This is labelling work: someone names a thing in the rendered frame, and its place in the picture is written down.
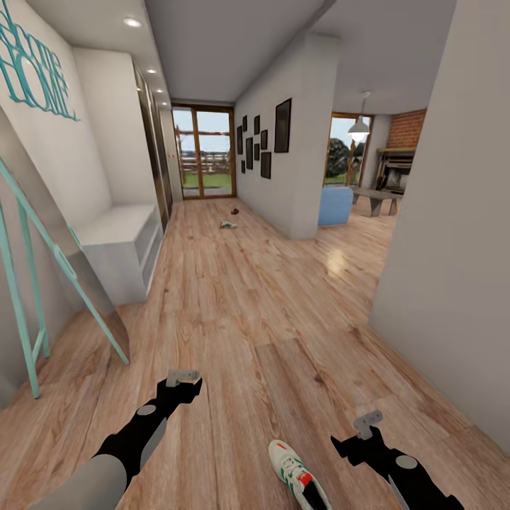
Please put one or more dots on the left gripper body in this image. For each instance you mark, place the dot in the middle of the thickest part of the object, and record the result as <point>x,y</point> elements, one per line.
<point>181,394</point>

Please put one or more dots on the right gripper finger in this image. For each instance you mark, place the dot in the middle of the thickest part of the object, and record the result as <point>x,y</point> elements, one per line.
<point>339,446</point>

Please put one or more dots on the coffee table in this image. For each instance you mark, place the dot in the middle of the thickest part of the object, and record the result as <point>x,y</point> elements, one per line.
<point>376,199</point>

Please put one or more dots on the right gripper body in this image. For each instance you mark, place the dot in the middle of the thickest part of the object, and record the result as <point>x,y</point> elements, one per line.
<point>362,451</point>

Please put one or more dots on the sofa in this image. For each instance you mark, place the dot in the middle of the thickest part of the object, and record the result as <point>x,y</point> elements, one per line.
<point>335,206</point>

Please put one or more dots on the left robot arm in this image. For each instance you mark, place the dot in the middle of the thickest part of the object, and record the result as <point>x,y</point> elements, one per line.
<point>102,481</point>

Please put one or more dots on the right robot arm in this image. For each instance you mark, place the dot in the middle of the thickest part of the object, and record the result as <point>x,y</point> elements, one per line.
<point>409,479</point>

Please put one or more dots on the room light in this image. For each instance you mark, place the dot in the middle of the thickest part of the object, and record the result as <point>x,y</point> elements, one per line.
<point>360,127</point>

